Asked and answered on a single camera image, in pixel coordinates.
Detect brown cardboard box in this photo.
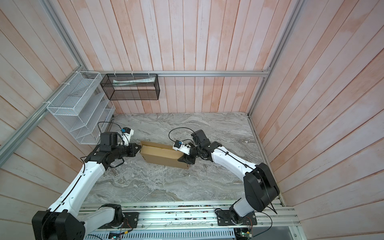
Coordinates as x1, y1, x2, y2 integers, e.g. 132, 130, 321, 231
140, 141, 190, 169

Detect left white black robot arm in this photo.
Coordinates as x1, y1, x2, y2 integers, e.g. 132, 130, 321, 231
32, 127, 141, 240

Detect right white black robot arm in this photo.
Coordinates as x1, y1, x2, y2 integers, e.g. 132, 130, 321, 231
173, 130, 280, 222

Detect white paper in black basket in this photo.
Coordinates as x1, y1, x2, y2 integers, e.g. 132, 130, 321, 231
113, 77, 156, 87

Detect left green circuit board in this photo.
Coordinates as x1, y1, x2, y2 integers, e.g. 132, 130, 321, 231
108, 232, 124, 240

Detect green circuit board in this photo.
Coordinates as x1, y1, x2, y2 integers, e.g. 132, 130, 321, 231
234, 229, 253, 240
108, 232, 124, 240

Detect right green circuit board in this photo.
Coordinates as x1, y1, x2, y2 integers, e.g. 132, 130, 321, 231
234, 229, 253, 240

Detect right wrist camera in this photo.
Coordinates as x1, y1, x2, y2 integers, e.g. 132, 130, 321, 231
173, 140, 192, 156

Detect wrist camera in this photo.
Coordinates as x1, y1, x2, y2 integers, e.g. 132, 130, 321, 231
173, 140, 192, 156
121, 127, 134, 146

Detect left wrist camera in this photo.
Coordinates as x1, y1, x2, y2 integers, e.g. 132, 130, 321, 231
121, 127, 134, 146

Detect aluminium mounting rail frame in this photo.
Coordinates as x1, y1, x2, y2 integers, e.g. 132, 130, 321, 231
121, 199, 301, 233

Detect black wire mesh basket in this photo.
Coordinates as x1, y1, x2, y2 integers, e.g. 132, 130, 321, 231
101, 73, 161, 101

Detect white wire mesh shelf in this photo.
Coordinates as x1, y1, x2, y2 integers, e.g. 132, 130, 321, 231
47, 72, 115, 145

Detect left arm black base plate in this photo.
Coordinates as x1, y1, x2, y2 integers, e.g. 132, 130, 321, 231
99, 211, 139, 229

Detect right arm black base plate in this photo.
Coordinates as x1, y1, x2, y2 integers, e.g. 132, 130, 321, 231
214, 209, 257, 227

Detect white slotted cable duct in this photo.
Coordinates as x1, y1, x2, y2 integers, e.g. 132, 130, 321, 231
85, 228, 235, 240

